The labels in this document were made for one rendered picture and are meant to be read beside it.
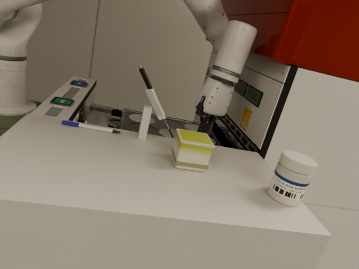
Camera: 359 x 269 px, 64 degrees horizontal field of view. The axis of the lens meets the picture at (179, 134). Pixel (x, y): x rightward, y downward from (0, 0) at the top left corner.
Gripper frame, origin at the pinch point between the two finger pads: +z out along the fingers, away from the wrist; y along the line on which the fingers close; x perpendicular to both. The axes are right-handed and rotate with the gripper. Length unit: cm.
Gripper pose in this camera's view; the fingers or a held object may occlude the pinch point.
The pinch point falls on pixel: (203, 128)
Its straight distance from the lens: 86.8
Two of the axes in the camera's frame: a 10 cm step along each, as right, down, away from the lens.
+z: -3.3, 9.1, 2.4
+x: 6.0, 4.0, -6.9
